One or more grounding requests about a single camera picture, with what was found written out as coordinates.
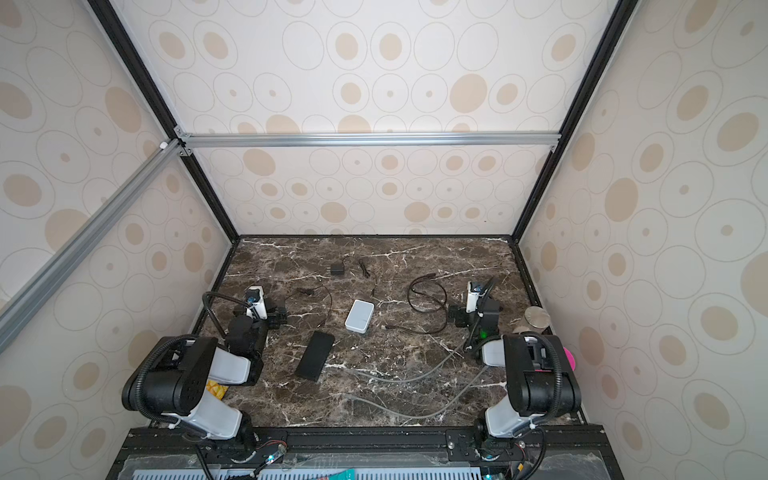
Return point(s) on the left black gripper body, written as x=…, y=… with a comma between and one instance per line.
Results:
x=271, y=317

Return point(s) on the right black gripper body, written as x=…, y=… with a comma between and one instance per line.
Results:
x=480, y=310

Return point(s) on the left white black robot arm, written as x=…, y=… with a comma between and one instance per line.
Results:
x=170, y=385

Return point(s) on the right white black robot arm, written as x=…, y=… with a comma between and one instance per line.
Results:
x=540, y=382

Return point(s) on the yellow snack bag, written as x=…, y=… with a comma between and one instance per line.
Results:
x=217, y=390

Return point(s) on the pink funnel cup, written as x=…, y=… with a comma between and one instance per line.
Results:
x=571, y=359

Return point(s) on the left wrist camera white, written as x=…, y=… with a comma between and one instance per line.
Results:
x=256, y=307

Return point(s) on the white network switch box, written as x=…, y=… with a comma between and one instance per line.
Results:
x=359, y=316

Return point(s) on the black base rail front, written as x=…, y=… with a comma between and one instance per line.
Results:
x=459, y=452

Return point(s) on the horizontal aluminium rail back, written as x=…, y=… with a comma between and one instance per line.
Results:
x=359, y=140

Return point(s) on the diagonal aluminium rail left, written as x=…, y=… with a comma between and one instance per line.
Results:
x=21, y=309

